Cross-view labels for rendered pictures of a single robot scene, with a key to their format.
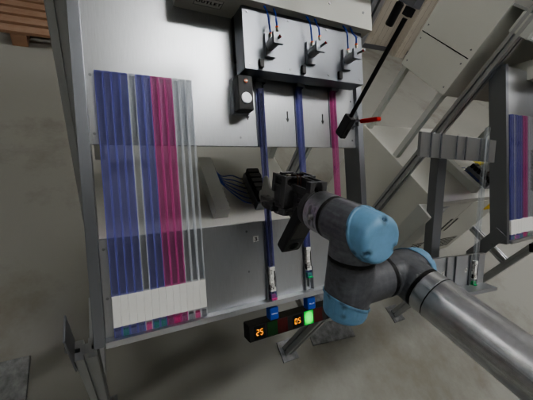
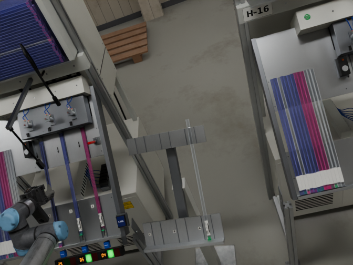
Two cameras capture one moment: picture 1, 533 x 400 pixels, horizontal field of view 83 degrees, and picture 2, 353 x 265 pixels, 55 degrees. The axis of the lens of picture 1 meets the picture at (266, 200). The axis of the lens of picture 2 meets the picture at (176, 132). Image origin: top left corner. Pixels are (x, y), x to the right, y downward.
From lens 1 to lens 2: 1.49 m
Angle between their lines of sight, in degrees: 36
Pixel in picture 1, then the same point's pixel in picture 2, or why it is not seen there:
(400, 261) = (40, 228)
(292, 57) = (43, 125)
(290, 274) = (71, 233)
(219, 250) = (32, 223)
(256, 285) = not seen: hidden behind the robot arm
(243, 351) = not seen: outside the picture
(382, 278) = (26, 236)
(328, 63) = (64, 120)
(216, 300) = not seen: hidden behind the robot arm
